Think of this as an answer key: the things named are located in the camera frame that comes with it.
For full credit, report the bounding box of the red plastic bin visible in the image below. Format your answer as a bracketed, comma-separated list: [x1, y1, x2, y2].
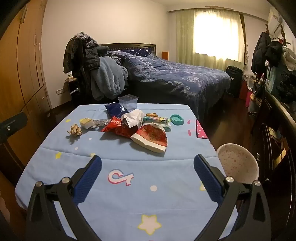
[239, 81, 249, 100]

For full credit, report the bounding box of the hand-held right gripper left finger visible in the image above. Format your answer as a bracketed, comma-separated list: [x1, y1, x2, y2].
[25, 155, 103, 241]

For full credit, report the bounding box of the small yellow white container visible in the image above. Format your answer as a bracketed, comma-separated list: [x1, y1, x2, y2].
[79, 117, 94, 129]

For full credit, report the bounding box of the pale sheer curtain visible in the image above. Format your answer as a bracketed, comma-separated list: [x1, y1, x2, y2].
[176, 9, 245, 67]

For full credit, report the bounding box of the dark nightstand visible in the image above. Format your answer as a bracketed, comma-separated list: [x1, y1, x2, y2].
[67, 77, 80, 107]

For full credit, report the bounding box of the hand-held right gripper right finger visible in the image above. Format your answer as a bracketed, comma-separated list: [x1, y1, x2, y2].
[194, 154, 272, 241]

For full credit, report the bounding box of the teal plastic dish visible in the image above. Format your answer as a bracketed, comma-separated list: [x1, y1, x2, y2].
[170, 114, 185, 126]

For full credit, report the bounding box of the dark wooden bed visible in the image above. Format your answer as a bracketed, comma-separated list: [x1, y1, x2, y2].
[99, 43, 232, 121]

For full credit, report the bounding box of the crumpled brown paper ball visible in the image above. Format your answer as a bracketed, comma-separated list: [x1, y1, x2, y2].
[67, 124, 83, 137]

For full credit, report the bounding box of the white round stool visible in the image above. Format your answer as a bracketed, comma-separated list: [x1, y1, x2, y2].
[216, 144, 259, 184]

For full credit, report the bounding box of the teal candy wrapper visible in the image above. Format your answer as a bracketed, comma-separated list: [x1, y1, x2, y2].
[143, 116, 173, 131]

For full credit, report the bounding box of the black chair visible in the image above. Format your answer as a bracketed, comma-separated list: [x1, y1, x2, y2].
[69, 42, 97, 107]

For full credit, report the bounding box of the silver foil wrapper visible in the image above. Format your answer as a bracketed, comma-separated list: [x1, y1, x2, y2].
[89, 119, 112, 129]

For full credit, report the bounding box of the teal printed bag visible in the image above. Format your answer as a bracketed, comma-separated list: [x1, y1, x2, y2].
[266, 62, 287, 93]

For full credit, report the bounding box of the wooden wardrobe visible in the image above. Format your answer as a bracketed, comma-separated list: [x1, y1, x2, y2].
[0, 0, 52, 167]

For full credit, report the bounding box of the blue fleece blanket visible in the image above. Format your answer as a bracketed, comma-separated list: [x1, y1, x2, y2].
[91, 56, 130, 100]

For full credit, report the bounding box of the hanging black coat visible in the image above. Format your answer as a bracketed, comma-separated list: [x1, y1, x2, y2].
[265, 40, 284, 67]
[252, 31, 271, 73]

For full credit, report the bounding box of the crumpled white packet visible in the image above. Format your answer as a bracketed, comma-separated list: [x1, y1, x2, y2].
[121, 109, 146, 129]

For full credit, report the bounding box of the black puffer jacket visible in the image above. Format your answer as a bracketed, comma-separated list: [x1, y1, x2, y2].
[80, 37, 109, 71]

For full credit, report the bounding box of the dark wooden dresser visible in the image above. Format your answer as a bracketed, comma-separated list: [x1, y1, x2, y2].
[250, 88, 296, 241]

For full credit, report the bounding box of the grey patterned garment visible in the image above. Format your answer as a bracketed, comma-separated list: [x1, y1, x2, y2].
[63, 32, 100, 77]

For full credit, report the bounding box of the hanging white garment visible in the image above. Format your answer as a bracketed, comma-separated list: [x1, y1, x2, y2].
[282, 45, 296, 70]

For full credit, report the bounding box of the dark blue patterned duvet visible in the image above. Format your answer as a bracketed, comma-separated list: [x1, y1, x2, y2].
[109, 50, 232, 109]

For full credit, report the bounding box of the red snack packet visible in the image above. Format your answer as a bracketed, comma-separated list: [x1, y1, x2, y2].
[101, 116, 137, 139]

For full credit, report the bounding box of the clear plastic zip bag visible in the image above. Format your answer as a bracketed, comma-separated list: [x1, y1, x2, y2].
[118, 95, 139, 111]

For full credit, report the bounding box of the dark blue snack packet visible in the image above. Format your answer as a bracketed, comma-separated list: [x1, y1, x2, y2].
[104, 102, 127, 118]

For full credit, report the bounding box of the black suitcase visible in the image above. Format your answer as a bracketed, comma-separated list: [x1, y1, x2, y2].
[225, 65, 243, 98]

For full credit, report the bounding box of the light blue printed tablecloth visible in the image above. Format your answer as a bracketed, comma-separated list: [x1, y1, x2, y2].
[14, 103, 238, 241]

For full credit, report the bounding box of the red and white pouch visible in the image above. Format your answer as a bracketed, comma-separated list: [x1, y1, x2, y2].
[130, 124, 168, 153]

